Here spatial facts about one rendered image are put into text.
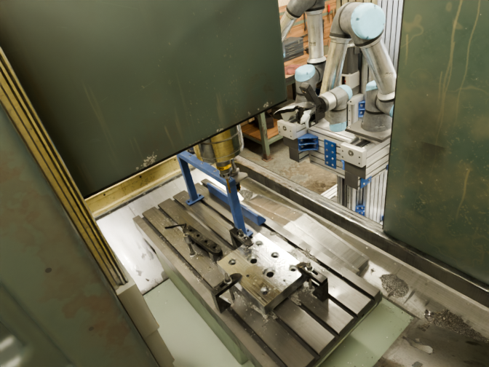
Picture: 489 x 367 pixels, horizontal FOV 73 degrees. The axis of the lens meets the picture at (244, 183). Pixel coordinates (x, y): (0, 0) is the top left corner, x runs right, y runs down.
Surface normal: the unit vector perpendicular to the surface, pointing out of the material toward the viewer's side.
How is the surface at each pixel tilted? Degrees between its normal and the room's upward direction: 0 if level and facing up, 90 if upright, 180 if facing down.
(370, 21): 83
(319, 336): 0
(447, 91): 90
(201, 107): 90
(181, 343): 0
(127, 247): 24
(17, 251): 90
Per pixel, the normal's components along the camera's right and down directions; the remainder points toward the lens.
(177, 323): -0.16, -0.82
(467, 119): -0.77, 0.46
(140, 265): 0.10, -0.60
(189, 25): 0.62, 0.36
